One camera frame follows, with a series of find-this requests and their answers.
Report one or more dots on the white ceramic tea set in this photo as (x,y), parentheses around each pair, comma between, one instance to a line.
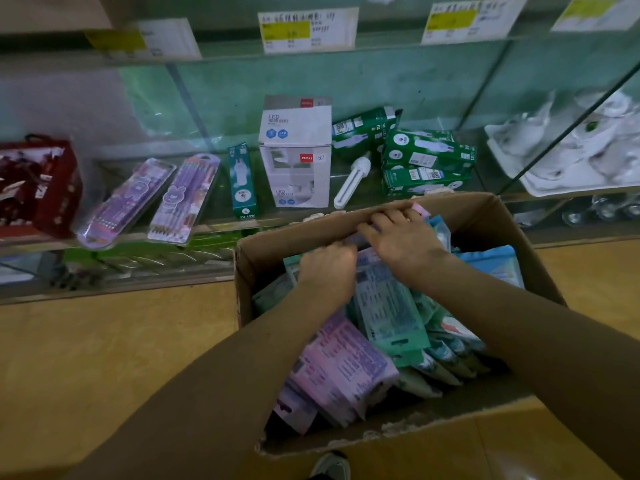
(570,145)

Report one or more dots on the person's right hand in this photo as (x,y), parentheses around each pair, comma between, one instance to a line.
(405,240)

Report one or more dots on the person's left hand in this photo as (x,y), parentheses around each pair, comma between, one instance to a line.
(325,270)

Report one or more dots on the white tube lamp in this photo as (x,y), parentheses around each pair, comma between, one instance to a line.
(352,182)

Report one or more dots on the pile of packets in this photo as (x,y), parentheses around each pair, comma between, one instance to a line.
(380,315)

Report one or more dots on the slim green white box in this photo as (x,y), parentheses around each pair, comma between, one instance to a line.
(242,180)

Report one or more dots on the brown cardboard box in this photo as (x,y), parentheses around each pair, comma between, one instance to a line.
(480,220)

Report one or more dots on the green bulb boxes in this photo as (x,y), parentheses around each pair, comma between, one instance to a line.
(420,155)

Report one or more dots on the person's right forearm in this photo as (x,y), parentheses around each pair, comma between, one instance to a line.
(540,365)

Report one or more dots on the person's left forearm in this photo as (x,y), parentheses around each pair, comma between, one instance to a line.
(200,405)

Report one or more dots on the white printed box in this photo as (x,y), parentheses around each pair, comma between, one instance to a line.
(295,155)

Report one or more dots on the person's black white shoe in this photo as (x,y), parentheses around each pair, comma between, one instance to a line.
(330,467)

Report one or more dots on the clear wrapped purple items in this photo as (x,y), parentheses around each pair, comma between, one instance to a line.
(150,200)

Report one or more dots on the red packaged gift box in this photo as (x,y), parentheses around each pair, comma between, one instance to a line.
(35,190)

